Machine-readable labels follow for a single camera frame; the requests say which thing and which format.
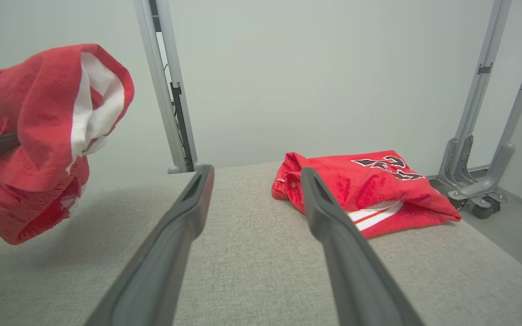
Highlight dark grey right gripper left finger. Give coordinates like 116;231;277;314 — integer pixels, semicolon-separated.
84;164;215;326

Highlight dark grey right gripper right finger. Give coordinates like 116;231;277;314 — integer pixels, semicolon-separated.
300;167;425;326

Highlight red shorts white panel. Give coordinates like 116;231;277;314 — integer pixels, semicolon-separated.
0;44;135;245

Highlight red Bulls jersey white sleeves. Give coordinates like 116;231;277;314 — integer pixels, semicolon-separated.
271;150;462;240

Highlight black caster wheel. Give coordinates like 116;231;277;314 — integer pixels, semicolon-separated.
471;197;502;221

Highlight grey metal partition post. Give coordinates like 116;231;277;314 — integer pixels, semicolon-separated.
133;0;189;175
155;0;203;172
438;0;513;191

